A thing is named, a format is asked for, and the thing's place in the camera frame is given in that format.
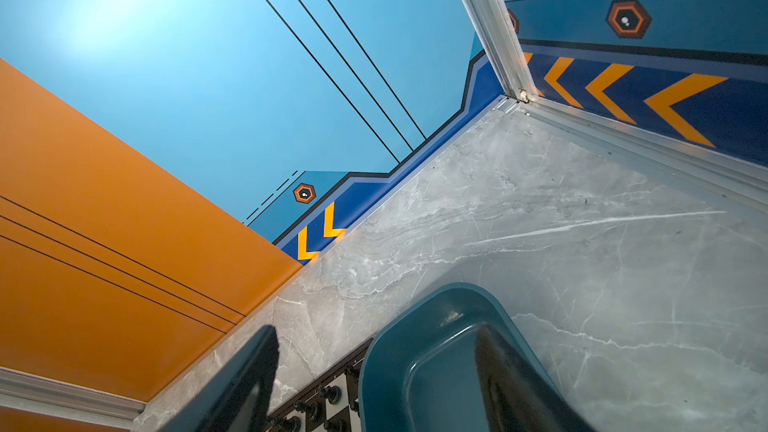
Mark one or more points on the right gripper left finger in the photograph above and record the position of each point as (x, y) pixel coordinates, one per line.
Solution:
(237, 398)

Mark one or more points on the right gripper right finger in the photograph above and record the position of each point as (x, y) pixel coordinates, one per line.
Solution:
(515, 396)

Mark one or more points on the black white chess board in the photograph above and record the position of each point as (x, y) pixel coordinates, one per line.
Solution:
(329, 403)

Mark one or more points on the teal plastic tray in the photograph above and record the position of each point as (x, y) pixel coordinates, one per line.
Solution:
(420, 373)

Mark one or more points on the aluminium corner post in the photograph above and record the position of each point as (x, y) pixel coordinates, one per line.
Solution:
(494, 27)

